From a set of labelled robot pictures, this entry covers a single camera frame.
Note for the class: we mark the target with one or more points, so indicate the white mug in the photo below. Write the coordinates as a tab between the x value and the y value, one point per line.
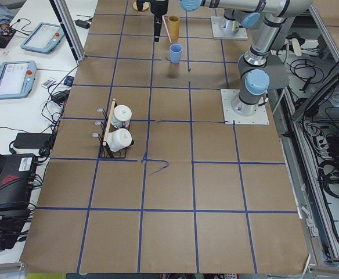
119	139
121	116

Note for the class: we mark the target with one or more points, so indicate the black power brick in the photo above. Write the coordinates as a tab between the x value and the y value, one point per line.
32	140

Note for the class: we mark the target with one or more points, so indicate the bamboo cup holder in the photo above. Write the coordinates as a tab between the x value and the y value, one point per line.
173	26

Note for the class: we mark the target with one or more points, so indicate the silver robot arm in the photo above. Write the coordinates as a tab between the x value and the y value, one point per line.
233	18
260	71

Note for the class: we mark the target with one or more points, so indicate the teach pendant near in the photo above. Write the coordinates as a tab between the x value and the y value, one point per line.
16	79

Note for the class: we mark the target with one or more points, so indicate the aluminium frame post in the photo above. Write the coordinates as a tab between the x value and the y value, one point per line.
63	15

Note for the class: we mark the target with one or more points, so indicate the small remote control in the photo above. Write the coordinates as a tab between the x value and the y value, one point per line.
48	82

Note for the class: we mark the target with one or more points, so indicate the black power adapter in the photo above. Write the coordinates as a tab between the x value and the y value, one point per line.
82	23

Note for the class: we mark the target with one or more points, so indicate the pink chopstick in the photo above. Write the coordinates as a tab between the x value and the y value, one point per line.
166	28

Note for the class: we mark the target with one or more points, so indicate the small blue box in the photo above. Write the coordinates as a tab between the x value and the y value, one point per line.
68	81

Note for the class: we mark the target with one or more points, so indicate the black projector box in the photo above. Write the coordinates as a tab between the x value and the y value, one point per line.
17	172

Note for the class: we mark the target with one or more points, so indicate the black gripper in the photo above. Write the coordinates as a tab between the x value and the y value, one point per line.
159	9

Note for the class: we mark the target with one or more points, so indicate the teach pendant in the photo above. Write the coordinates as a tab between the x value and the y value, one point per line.
16	79
44	38

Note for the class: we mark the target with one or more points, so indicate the light blue plastic cup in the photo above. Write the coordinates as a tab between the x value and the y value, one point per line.
175	52

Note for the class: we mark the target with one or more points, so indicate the teach pendant far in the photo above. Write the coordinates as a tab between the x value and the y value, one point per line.
44	38

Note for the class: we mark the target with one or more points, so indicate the white mug left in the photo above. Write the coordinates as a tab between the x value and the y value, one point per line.
119	139

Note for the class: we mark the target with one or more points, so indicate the white mug right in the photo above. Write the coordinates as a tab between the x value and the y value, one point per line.
121	116

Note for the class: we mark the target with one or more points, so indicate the black wire mug rack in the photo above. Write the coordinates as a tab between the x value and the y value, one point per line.
107	127

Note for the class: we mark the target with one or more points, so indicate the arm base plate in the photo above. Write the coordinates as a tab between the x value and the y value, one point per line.
224	29
237	112

